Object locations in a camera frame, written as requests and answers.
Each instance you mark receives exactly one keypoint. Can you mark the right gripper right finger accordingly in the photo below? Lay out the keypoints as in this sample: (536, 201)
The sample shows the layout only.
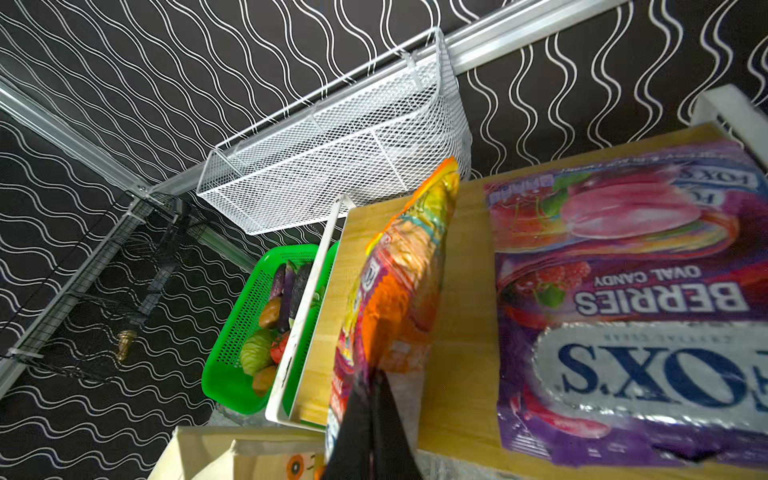
(392, 457)

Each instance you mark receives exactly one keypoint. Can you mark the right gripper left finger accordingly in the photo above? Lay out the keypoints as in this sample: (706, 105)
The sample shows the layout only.
(351, 456)

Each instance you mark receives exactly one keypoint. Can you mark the orange Fox's candy bag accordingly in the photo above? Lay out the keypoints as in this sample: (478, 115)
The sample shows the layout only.
(392, 308)

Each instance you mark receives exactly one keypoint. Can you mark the cream canvas tote bag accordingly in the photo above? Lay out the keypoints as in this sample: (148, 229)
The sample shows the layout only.
(241, 453)

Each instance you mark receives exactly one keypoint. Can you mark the white wooden two-tier shelf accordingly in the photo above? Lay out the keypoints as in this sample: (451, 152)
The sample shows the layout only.
(458, 414)

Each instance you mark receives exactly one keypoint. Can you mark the right green plastic basket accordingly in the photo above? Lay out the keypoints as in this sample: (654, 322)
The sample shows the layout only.
(296, 371)

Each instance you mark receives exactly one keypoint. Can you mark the green plastic basket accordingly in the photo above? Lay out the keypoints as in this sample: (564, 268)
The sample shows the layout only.
(296, 371)
(224, 380)

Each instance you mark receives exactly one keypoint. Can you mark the brown mango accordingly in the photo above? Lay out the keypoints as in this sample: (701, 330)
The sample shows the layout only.
(263, 380)

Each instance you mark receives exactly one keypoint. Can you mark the red tomato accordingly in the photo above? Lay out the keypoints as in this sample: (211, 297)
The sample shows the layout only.
(278, 347)

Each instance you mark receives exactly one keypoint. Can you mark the left green plastic basket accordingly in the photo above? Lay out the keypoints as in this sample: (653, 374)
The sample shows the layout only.
(224, 380)

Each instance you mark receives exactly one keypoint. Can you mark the green cabbage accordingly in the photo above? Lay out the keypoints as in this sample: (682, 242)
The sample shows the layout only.
(255, 354)

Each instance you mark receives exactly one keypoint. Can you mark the purple eggplant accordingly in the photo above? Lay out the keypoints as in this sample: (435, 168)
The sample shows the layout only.
(288, 285)

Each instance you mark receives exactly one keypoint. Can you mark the purple Fox's berries candy bag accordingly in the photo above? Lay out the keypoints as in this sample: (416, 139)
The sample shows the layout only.
(632, 310)

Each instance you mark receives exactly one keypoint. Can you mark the black wire wall rack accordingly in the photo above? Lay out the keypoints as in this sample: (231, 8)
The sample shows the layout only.
(87, 330)

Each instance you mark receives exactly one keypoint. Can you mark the white wire wall basket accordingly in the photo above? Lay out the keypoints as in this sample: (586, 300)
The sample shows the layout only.
(376, 135)

